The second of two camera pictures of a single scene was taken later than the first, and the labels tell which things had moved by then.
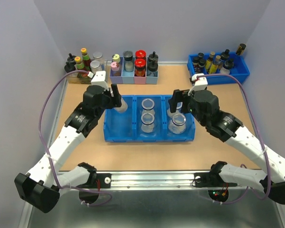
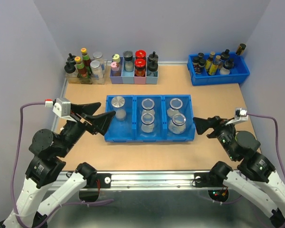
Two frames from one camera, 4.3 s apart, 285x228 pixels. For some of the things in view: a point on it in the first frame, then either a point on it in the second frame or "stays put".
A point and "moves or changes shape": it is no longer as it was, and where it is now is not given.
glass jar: [147, 106] stays put
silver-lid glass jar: [123, 107] moves or changes shape
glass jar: [147, 119] stays put
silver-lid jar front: [95, 66] stays put
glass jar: [178, 110] stays put
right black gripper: [180, 96] to [202, 124]
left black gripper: [117, 96] to [102, 121]
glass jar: [177, 125] stays put
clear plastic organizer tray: [79, 77] stays put
